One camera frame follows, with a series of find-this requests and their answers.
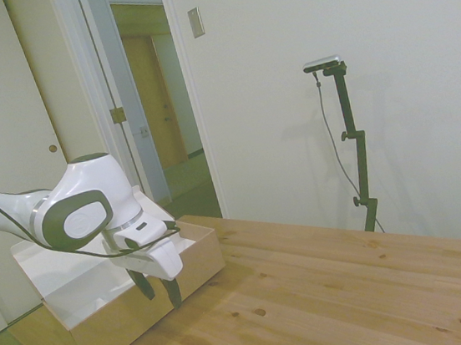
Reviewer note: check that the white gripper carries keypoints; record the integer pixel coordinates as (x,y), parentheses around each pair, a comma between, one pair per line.
(161,261)

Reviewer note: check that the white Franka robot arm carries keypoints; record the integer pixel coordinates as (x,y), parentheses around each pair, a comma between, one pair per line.
(76,187)

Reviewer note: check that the cardboard box with white inside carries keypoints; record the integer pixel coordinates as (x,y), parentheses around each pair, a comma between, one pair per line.
(107,335)

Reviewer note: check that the round wooden door knob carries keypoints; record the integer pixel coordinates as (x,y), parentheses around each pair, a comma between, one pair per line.
(53,148)

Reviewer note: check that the brass door hinge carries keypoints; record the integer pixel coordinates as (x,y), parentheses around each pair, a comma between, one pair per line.
(118,115)

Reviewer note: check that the open pale blue door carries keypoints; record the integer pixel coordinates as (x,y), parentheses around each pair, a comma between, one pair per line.
(130,109)

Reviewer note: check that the wooden hallway door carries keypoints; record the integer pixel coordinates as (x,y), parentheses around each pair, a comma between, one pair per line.
(155,106)

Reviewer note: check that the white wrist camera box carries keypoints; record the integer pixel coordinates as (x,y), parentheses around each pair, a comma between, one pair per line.
(145,231)

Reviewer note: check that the white door frame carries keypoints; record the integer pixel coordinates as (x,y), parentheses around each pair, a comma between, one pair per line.
(194,101)

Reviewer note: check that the black camera stand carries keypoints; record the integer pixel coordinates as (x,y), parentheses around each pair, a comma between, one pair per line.
(357,157)

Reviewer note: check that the metal wall plate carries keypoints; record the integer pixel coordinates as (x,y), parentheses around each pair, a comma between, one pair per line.
(196,22)

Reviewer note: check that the silver camera on stand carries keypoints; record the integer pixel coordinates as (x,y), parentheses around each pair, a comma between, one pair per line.
(322,62)

